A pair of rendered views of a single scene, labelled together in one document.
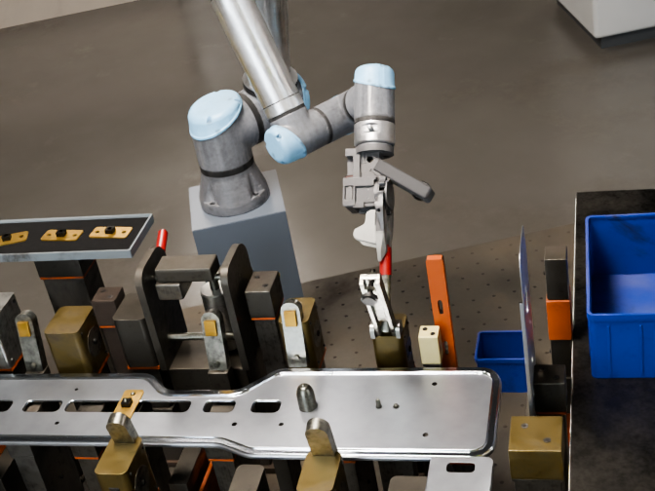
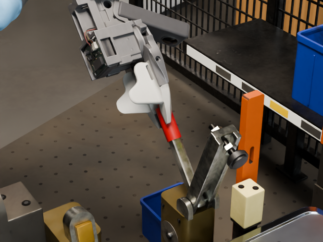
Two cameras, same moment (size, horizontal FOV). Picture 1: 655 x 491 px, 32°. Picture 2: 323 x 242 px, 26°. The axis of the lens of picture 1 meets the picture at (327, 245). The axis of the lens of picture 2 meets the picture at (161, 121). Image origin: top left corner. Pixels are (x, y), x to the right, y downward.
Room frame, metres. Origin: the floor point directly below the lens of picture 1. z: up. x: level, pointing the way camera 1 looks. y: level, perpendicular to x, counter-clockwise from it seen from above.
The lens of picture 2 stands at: (1.17, 0.56, 1.69)
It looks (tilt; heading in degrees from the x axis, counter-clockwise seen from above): 32 degrees down; 310
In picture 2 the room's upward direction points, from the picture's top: straight up
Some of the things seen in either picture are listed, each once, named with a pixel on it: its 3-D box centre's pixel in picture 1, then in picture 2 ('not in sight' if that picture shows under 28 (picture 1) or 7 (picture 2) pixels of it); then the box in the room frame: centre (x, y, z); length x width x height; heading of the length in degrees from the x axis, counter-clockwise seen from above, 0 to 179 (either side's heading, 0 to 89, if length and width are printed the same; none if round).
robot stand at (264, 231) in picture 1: (253, 275); not in sight; (2.15, 0.18, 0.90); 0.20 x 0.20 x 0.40; 3
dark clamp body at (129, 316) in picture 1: (161, 378); not in sight; (1.85, 0.38, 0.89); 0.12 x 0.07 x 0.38; 163
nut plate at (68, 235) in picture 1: (61, 233); not in sight; (2.03, 0.53, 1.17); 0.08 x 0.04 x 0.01; 68
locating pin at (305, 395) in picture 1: (306, 398); not in sight; (1.54, 0.09, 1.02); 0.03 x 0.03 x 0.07
